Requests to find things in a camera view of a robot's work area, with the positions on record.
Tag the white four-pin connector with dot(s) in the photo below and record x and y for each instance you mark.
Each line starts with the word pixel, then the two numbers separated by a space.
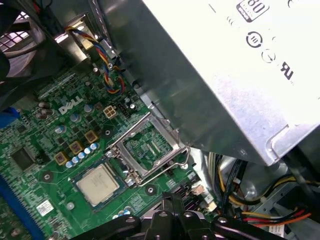
pixel 110 112

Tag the black PC case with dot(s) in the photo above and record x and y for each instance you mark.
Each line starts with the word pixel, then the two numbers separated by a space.
pixel 252 191

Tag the black case fan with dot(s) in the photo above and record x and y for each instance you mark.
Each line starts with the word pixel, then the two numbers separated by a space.
pixel 25 62

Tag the silver CPU chip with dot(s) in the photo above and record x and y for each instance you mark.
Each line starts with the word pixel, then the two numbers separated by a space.
pixel 97 185

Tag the blue expansion slot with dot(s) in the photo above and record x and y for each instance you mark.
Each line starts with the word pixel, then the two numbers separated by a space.
pixel 21 208

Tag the metal socket cover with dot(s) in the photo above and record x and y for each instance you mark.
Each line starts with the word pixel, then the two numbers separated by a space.
pixel 163 123

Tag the grey power supply unit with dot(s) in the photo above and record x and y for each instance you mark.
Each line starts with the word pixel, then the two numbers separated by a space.
pixel 225 75

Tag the blue port block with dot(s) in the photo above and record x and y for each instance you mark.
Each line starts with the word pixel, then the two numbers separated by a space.
pixel 10 117

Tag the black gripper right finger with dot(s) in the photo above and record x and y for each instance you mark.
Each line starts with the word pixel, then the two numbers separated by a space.
pixel 192 225

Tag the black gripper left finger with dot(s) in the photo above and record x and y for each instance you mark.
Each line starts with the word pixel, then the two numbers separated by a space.
pixel 160 225

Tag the green motherboard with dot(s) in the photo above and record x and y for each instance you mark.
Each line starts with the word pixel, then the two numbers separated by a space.
pixel 37 150

